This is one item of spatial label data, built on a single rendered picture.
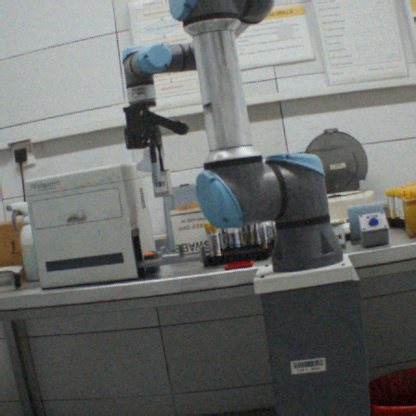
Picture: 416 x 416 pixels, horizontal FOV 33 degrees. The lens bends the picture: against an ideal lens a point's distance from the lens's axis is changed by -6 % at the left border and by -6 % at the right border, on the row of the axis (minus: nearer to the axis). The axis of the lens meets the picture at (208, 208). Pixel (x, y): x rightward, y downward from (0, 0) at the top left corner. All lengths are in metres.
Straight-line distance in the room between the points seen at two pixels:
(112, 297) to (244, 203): 0.60
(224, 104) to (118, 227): 0.59
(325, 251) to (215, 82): 0.40
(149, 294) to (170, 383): 0.82
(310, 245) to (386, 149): 1.07
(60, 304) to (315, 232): 0.76
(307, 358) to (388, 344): 1.12
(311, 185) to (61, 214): 0.74
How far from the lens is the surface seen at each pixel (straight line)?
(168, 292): 1.85
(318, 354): 1.48
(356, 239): 1.96
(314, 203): 1.48
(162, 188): 1.89
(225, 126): 1.42
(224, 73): 1.43
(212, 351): 2.58
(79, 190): 1.92
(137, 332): 2.61
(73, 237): 1.93
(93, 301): 1.90
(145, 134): 1.89
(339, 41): 2.49
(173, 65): 1.83
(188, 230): 2.16
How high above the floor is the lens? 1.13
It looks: 3 degrees down
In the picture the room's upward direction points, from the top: 9 degrees counter-clockwise
